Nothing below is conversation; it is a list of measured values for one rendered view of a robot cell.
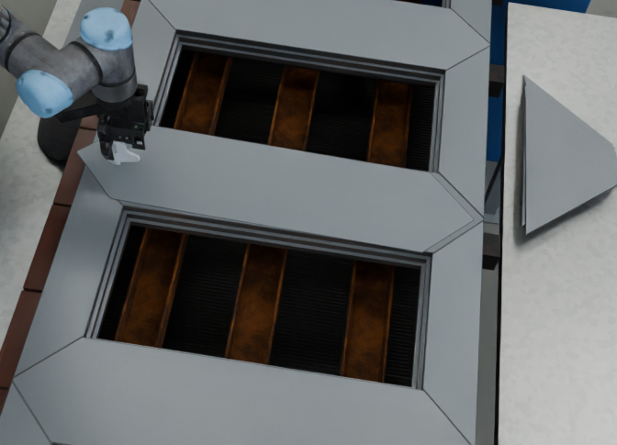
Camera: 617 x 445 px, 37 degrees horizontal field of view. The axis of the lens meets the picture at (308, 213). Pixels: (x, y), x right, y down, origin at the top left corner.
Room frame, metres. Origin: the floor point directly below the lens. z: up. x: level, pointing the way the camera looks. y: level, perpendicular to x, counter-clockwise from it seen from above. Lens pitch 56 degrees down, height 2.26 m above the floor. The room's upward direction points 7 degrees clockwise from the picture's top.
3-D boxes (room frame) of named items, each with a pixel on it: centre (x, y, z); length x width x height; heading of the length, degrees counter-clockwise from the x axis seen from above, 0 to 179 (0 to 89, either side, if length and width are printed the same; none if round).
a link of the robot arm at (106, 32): (1.00, 0.35, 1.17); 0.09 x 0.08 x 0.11; 146
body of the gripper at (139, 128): (1.00, 0.34, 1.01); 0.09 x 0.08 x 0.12; 88
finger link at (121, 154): (0.99, 0.34, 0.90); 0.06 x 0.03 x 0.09; 88
